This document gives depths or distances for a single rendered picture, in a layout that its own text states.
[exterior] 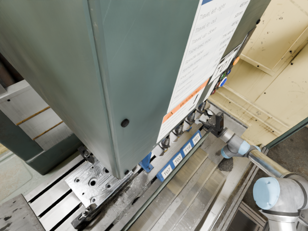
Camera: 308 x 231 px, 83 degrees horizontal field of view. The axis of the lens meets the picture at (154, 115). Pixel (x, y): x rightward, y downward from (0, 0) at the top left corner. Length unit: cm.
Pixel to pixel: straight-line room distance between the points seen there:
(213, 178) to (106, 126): 133
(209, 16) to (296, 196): 77
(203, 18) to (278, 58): 109
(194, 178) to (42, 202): 96
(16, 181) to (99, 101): 155
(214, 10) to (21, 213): 150
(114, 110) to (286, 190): 78
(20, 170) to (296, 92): 198
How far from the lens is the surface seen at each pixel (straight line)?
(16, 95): 94
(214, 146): 157
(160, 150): 88
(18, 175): 171
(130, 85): 17
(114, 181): 106
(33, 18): 20
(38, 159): 139
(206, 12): 22
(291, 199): 88
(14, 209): 155
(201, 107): 105
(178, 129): 91
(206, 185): 143
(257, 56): 132
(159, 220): 129
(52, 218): 119
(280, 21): 124
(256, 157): 115
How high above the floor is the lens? 201
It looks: 54 degrees down
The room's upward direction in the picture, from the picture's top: 11 degrees clockwise
